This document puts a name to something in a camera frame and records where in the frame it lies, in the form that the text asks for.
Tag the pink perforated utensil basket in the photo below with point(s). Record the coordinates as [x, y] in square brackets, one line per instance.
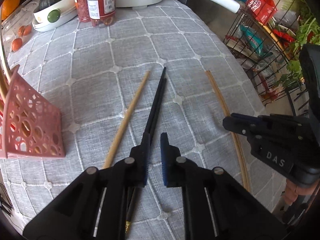
[30, 124]

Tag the black wire rack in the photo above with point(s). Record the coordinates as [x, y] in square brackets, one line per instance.
[265, 72]

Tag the grey quilted tablecloth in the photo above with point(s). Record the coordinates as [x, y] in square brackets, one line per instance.
[92, 73]

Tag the clear jar red contents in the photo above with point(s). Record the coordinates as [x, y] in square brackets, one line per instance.
[82, 10]

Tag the black chopstick pair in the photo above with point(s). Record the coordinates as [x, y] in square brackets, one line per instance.
[134, 192]

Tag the large orange fruit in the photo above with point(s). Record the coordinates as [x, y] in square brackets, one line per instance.
[8, 7]

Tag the green leafy vegetables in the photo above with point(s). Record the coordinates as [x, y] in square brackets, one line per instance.
[297, 15]

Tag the wooden chopstick beside black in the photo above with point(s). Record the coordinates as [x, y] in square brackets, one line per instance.
[123, 125]

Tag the white bowl green handle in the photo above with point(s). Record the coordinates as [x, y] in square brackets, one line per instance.
[54, 15]

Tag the red snack bag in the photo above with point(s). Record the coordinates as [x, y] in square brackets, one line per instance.
[262, 10]

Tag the lone wooden chopstick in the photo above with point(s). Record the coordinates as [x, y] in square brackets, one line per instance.
[229, 125]

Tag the teal snack packet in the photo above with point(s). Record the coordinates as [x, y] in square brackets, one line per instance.
[253, 40]

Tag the person right hand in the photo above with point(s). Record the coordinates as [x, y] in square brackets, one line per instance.
[292, 191]

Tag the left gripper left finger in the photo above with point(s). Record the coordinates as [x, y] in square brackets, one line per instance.
[141, 155]

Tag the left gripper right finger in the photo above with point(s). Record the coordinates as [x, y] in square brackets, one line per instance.
[171, 172]

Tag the clear jar red label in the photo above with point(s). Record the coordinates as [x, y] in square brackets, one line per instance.
[102, 12]

